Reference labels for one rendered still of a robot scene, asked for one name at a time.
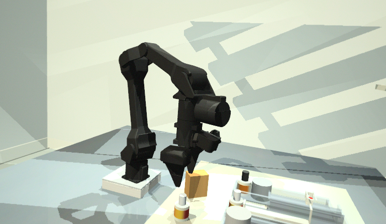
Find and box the orange-yellow wooden block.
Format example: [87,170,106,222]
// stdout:
[184,170,209,199]

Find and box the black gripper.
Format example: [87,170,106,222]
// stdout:
[160,119,204,187]

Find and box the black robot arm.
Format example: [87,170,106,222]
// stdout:
[119,42,231,184]

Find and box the orange jar with black cap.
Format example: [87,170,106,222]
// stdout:
[237,170,252,193]

